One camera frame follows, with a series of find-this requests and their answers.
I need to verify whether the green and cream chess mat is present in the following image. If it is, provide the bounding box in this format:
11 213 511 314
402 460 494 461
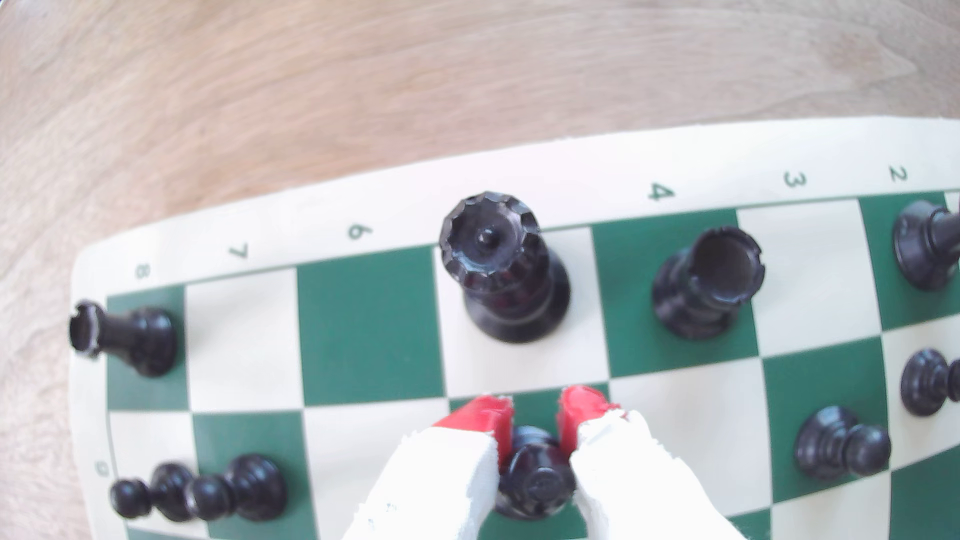
69 116 960 540

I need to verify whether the black rook chess piece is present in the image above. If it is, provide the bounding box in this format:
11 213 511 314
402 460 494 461
69 299 180 378
651 225 767 341

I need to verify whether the black queen chess piece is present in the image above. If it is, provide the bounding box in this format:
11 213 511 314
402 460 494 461
438 190 572 345

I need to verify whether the black king chess piece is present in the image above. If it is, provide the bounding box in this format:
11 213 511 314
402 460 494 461
891 196 960 292

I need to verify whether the black pawn chess piece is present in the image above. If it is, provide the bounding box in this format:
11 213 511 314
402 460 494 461
183 453 289 523
108 461 198 524
899 348 960 418
793 405 893 483

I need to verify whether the black bishop chess piece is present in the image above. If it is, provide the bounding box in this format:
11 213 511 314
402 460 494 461
495 425 579 522

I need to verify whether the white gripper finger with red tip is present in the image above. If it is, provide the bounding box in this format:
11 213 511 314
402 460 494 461
341 393 517 540
556 384 747 540

